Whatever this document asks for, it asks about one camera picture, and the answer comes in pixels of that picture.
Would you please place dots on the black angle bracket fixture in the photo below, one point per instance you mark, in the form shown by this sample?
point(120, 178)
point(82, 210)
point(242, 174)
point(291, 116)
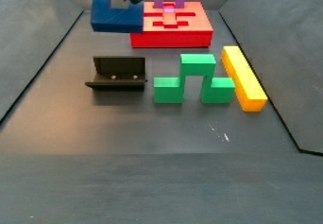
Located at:
point(119, 72)

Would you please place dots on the blue U-shaped block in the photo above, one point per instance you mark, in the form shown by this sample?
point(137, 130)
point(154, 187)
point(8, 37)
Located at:
point(108, 19)

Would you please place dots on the yellow long bar block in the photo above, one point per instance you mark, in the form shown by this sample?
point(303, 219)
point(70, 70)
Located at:
point(250, 92)

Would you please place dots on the green stepped arch block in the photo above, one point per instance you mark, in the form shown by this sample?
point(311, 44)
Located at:
point(217, 90)

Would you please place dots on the red slotted base block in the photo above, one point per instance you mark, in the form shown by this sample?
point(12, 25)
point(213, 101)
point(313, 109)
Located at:
point(174, 28)

